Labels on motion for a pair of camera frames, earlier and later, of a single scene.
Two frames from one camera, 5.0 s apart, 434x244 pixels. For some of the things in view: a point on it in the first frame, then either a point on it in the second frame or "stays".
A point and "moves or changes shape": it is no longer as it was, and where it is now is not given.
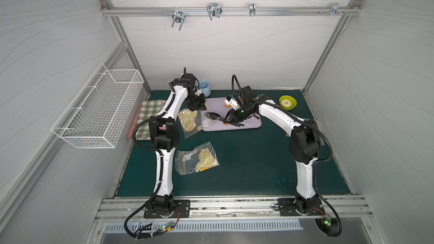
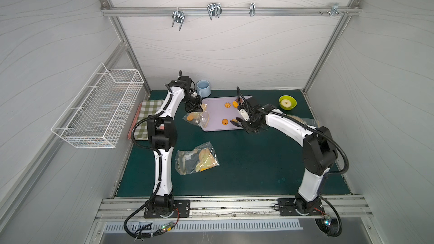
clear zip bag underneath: (190, 121) moves or changes shape
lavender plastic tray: (217, 107) stays
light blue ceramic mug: (204, 86) stays
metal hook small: (252, 9) stays
